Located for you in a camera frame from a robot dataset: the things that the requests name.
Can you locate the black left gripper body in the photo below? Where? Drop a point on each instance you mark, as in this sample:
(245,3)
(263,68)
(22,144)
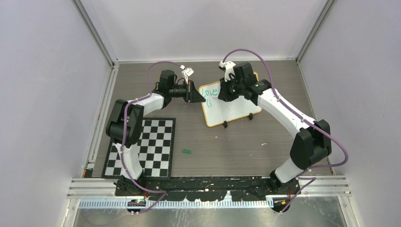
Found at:
(180,91)

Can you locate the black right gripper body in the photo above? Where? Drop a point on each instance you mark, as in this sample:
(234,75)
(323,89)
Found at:
(233,90)

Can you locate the yellow framed whiteboard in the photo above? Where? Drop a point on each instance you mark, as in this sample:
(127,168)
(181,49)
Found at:
(217,112)

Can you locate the black white chessboard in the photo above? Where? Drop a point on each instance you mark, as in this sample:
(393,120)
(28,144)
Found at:
(155,149)

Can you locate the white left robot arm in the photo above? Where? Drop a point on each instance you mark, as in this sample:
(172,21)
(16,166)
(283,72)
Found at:
(124,126)

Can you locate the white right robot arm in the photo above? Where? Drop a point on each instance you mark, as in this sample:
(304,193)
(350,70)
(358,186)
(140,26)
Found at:
(311,143)

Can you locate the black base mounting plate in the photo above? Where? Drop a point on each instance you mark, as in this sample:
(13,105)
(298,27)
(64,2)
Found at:
(240,188)

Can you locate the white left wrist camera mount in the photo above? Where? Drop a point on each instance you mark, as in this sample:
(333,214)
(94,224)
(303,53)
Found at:
(186,72)

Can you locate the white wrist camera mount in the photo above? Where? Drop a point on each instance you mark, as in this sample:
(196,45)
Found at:
(228,68)
(186,72)

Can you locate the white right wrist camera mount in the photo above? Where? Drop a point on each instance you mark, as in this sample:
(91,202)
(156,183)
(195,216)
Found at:
(228,68)

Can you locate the aluminium front rail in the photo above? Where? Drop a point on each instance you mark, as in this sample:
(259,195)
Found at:
(93,193)

